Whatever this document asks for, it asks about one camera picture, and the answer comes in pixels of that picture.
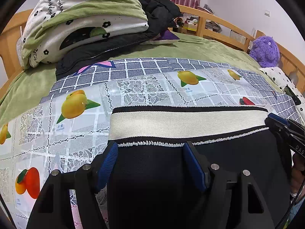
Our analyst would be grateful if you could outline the black pants white waistband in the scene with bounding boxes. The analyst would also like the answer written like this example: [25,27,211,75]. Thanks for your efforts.
[107,106,292,228]

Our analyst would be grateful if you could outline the person right hand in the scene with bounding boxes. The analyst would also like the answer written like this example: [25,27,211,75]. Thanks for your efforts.
[291,153,304,193]

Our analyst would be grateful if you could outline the white flower print pillow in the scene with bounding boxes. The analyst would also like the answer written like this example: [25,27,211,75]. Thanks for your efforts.
[260,67,304,125]

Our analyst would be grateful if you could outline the purple plush toy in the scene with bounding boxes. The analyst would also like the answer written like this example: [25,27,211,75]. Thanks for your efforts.
[249,36,280,68]

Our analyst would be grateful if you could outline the fruit print plastic tablecloth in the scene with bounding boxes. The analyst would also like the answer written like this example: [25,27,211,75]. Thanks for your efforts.
[1,58,302,228]

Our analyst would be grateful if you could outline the green bed sheet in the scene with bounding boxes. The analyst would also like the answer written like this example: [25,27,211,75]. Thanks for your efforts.
[1,34,279,125]

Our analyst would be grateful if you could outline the purple white cushion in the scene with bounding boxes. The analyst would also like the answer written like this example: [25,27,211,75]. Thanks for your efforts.
[141,30,180,45]

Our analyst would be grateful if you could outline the black jacket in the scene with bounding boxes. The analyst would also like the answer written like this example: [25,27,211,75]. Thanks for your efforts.
[55,0,182,80]

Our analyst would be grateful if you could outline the folded white green quilt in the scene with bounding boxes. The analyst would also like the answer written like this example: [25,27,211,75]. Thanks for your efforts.
[20,0,149,69]

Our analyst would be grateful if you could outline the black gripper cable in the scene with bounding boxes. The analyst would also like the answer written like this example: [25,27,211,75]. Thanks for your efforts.
[273,176,305,229]

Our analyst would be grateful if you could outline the wall radiator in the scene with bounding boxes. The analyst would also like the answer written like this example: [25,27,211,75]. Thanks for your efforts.
[230,30,247,44]

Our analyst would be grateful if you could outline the wooden bed frame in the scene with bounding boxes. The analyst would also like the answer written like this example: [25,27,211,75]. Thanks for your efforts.
[1,5,304,97]

